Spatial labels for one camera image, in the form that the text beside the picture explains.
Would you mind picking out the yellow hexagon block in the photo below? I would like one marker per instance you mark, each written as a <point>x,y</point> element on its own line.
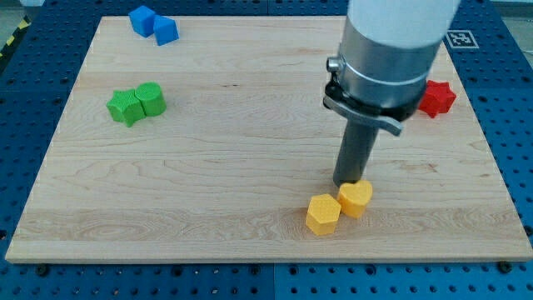
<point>322,214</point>

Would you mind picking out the red star block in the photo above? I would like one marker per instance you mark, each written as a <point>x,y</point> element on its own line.
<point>437,99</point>

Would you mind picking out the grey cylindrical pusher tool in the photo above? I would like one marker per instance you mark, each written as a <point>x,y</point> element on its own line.
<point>356,146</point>

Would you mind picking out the green cylinder block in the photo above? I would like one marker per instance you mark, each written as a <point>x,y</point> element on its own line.
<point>151,97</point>

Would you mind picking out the yellow heart block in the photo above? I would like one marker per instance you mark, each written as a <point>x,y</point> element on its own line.
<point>354,197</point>

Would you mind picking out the green star block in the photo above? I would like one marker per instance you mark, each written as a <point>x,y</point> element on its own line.
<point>124,107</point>

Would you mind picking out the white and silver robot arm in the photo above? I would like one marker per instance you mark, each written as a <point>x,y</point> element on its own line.
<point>378,75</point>

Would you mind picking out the wooden board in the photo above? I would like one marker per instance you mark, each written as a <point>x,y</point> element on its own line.
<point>226,173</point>

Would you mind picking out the blue pentagon block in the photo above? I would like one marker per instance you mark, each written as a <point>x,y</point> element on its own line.
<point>165,30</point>

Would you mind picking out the fiducial marker tag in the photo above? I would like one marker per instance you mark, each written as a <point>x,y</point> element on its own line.
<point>461,39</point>

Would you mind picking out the blue cube block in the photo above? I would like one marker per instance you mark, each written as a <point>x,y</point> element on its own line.
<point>142,19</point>

